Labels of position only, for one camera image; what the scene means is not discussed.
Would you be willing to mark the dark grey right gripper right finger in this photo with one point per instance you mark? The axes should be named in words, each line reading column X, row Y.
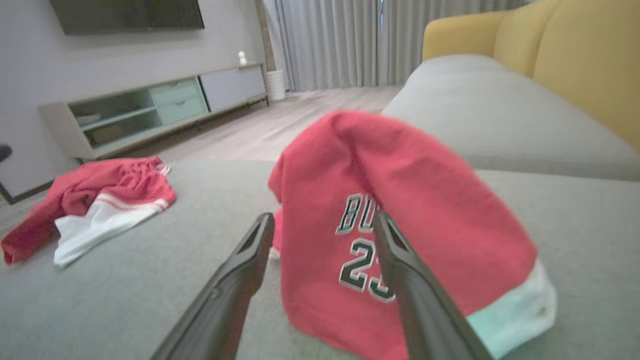
column 425, row 310

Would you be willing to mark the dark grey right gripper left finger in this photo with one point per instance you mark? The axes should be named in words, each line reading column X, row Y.
column 227, row 295

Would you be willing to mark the red shorts with number 23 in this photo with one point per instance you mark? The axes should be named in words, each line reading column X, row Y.
column 430, row 195

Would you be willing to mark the red and white jersey shirt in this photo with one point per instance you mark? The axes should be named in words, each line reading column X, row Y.
column 80, row 192

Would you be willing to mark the large grey sofa chaise cushion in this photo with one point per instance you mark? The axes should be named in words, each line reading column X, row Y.
column 150, row 280

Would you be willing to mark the long low tv cabinet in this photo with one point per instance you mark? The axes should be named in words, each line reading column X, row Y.
column 175, row 102

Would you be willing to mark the brown box in cabinet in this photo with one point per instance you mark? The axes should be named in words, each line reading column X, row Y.
column 106, row 135

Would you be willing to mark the grey sofa seat cushion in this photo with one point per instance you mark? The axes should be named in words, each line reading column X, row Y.
column 500, row 115

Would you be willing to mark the pale dish in cabinet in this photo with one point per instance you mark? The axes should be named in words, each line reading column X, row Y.
column 87, row 119

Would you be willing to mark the small white figurine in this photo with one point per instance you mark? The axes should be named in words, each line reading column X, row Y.
column 242, row 58

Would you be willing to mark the dark rounded object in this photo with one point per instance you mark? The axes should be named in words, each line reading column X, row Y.
column 4, row 152

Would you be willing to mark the grey pleated curtain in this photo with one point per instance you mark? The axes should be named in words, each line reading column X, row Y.
column 425, row 25
column 330, row 42

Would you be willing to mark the yellow sofa backrest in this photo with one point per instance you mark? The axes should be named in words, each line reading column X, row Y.
column 580, row 55

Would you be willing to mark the wooden wall post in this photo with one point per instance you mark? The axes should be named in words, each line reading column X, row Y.
column 265, row 35

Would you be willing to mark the black wall television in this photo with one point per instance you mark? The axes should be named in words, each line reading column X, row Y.
column 130, row 14

